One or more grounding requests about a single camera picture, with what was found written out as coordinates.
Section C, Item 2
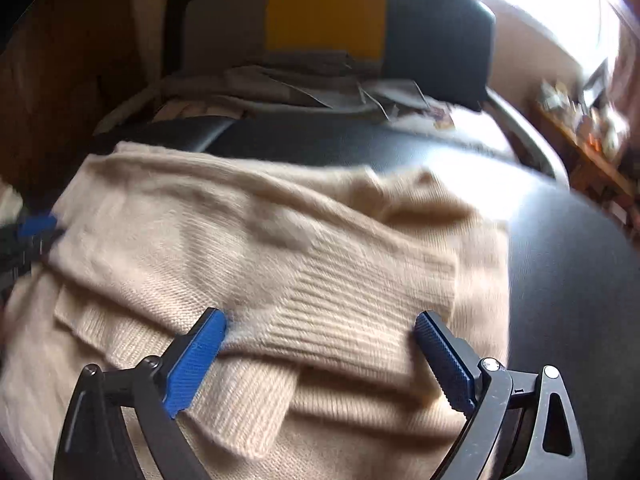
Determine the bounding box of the grey yellow blue chair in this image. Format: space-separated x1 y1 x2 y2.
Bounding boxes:
182 0 572 187

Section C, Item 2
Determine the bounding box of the grey cloth on chair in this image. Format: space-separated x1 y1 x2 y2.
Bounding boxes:
150 49 452 126

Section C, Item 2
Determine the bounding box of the beige knit sweater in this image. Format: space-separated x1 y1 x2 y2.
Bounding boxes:
1 143 509 479

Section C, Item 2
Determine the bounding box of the wooden shelf with clutter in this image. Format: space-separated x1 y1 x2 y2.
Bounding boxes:
529 80 639 245

